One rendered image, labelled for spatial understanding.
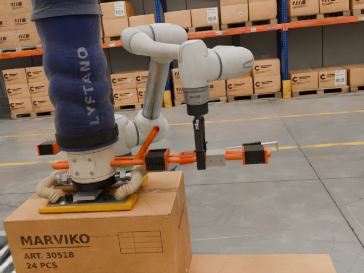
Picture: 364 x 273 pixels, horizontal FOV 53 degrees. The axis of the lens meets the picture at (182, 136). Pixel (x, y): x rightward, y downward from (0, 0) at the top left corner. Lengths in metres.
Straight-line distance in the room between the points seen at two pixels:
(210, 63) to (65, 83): 0.48
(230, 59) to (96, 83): 0.46
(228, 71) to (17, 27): 8.54
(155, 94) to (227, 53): 0.75
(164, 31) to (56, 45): 0.63
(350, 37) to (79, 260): 9.29
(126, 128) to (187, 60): 0.93
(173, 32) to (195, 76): 0.59
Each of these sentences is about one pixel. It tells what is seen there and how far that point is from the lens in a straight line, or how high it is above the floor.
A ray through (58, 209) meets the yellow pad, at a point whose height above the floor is 0.96.
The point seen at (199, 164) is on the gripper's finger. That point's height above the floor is 1.06.
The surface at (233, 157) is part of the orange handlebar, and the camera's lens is 1.28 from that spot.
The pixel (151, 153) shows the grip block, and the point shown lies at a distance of 1.36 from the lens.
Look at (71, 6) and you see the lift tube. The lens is 1.25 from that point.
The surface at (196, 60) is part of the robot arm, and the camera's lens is 1.20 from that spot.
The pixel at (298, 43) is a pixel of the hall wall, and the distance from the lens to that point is 9.81.
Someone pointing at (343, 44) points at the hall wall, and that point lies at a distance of 10.06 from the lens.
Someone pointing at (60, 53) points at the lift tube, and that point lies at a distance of 1.25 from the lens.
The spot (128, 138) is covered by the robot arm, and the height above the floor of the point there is 0.99.
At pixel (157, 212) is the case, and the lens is 1.24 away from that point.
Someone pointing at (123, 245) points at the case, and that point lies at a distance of 1.32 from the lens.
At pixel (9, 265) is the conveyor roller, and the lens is 2.02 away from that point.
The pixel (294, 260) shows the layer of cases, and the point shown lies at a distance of 1.69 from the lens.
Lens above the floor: 1.49
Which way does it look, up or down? 15 degrees down
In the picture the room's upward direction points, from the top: 6 degrees counter-clockwise
